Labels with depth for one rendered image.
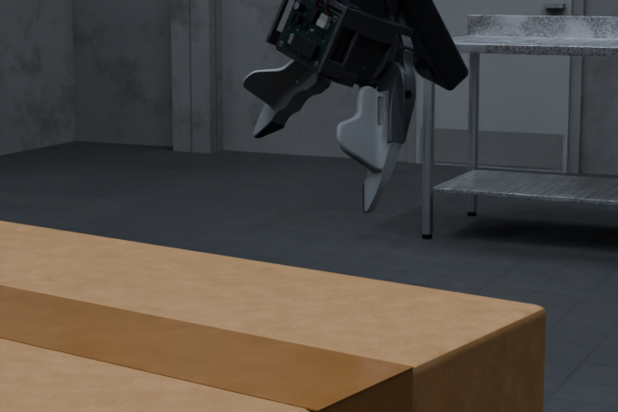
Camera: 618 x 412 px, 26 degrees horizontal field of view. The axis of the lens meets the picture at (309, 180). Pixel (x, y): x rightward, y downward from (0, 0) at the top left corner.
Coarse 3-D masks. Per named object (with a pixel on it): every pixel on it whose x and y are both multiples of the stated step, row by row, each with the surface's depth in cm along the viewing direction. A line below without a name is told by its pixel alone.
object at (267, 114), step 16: (288, 64) 106; (256, 80) 106; (272, 80) 107; (288, 80) 107; (304, 80) 107; (320, 80) 107; (256, 96) 108; (272, 96) 109; (288, 96) 109; (304, 96) 109; (272, 112) 110; (288, 112) 110; (256, 128) 111; (272, 128) 110
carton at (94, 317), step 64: (0, 256) 56; (64, 256) 56; (128, 256) 56; (192, 256) 56; (0, 320) 46; (64, 320) 46; (128, 320) 46; (192, 320) 46; (256, 320) 46; (320, 320) 46; (384, 320) 46; (448, 320) 46; (512, 320) 46; (0, 384) 39; (64, 384) 39; (128, 384) 39; (192, 384) 39; (256, 384) 38; (320, 384) 38; (384, 384) 39; (448, 384) 42; (512, 384) 46
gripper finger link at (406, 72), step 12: (396, 60) 101; (408, 60) 101; (396, 72) 100; (408, 72) 101; (384, 84) 101; (396, 84) 100; (408, 84) 100; (396, 96) 100; (408, 96) 101; (396, 108) 100; (408, 108) 100; (396, 120) 100; (408, 120) 101; (396, 132) 100
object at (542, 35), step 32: (480, 32) 678; (512, 32) 671; (544, 32) 664; (576, 32) 657; (608, 32) 650; (448, 192) 623; (480, 192) 617; (512, 192) 613; (544, 192) 613; (576, 192) 613; (608, 192) 613
